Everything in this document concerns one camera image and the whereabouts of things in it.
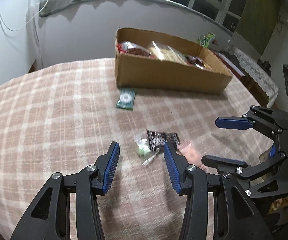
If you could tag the grey window sill cloth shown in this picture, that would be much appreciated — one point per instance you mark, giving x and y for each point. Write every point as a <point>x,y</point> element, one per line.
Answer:
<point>50,7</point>

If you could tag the right gloved hand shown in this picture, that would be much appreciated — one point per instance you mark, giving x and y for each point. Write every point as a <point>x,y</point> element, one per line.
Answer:
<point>279,204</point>

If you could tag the green tissue box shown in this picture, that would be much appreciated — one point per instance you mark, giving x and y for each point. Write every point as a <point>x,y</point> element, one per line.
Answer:
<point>205,40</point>

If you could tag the red storage box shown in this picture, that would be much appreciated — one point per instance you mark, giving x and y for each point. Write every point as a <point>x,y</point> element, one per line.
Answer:
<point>235,70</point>

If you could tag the cracker pack clear wrap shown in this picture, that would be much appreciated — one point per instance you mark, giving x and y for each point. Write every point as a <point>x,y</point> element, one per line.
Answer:
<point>166,53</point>

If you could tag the cardboard box tray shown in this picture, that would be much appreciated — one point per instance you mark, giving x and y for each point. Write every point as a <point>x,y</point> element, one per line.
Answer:
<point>150,72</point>

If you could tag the green white snack packet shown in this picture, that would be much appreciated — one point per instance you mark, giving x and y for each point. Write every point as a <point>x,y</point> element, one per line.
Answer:
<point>126,99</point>

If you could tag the green candy clear wrapper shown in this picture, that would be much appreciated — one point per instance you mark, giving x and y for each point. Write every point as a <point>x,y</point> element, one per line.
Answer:
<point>143,149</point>

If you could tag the lace covered side table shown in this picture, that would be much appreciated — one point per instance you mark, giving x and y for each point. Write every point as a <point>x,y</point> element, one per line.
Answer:
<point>264,81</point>

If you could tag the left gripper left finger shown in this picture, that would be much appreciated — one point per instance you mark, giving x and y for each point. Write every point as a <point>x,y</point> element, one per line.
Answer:
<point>48,215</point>

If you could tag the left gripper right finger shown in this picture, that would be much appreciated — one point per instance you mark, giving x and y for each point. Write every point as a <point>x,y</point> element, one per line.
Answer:
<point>235,215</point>

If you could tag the black candy wrapper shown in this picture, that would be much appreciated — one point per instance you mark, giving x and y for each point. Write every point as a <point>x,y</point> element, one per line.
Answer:
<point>158,139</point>

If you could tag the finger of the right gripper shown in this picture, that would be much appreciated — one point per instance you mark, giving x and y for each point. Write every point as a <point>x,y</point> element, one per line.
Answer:
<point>241,168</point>
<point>241,123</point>

